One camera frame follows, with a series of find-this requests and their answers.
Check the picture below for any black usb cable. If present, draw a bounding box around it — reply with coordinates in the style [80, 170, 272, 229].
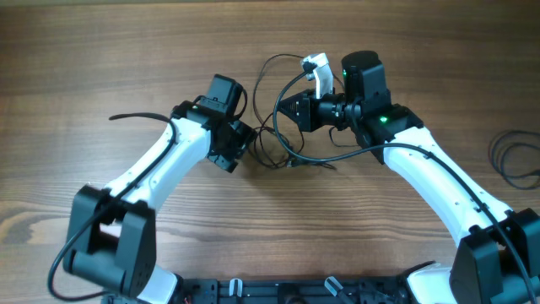
[248, 52, 347, 171]

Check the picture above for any right camera black cable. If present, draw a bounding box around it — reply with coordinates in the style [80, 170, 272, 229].
[272, 61, 537, 304]

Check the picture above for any camera black cable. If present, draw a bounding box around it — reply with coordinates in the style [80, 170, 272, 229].
[272, 61, 537, 304]
[46, 111, 178, 303]

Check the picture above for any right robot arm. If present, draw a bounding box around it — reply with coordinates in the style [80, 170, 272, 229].
[274, 51, 539, 303]

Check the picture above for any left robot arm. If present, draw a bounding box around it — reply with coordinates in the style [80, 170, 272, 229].
[47, 74, 256, 303]

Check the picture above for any left camera black cable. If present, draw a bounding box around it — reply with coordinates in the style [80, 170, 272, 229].
[46, 111, 178, 303]

